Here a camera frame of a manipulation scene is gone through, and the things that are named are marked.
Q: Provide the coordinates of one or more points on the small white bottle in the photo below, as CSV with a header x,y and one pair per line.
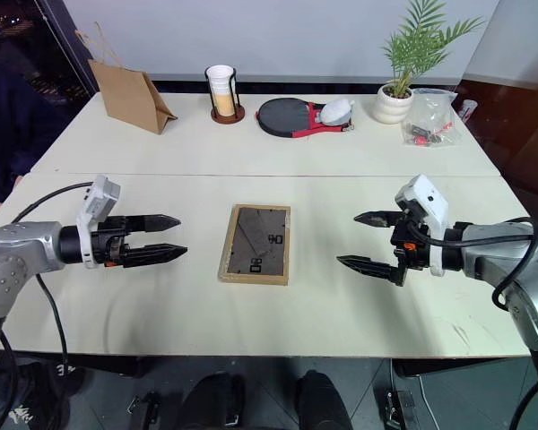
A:
x,y
469,109

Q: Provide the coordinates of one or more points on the clear plastic bag of parts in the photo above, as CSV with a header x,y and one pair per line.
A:
x,y
430,114

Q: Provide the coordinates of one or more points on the beige paper cup stack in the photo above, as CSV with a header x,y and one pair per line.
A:
x,y
223,105

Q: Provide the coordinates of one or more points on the wooden picture frame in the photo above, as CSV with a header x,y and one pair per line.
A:
x,y
256,246

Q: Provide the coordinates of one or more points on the person in dark blue jacket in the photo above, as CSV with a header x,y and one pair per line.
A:
x,y
13,112

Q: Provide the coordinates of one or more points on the black metal table foot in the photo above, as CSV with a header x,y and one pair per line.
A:
x,y
145,407
399,410

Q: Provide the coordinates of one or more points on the black red paddle case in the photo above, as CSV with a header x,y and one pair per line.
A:
x,y
282,117

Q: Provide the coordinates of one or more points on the dark glass cabinet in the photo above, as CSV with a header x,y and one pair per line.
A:
x,y
31,40

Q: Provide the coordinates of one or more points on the black fabric with white print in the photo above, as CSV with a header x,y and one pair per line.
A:
x,y
45,394

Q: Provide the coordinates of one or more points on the dark rounded shape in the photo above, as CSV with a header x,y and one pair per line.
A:
x,y
323,403

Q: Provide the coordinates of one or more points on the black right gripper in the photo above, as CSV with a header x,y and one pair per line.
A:
x,y
408,242

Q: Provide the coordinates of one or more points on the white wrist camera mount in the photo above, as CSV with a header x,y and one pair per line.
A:
x,y
430,197
101,192

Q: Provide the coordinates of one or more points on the brown paper bag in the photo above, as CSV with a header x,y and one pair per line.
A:
x,y
125,98

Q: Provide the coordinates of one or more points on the potted palm in white pot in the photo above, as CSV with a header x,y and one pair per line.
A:
x,y
392,105

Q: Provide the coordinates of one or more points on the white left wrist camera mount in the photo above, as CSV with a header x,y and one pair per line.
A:
x,y
101,192

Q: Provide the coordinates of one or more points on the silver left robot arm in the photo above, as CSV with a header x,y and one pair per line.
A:
x,y
18,251

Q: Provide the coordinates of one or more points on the white paper cup stack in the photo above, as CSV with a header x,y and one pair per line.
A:
x,y
219,78

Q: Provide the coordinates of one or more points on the person's left hand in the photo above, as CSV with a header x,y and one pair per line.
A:
x,y
19,180

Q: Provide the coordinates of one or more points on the brown wooden furniture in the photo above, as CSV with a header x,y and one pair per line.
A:
x,y
531,134

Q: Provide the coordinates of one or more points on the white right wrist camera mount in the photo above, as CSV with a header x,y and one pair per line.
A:
x,y
430,197

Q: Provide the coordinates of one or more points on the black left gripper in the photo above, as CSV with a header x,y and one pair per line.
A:
x,y
110,242

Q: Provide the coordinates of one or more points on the paper cup stack in holder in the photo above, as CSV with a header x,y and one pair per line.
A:
x,y
226,118

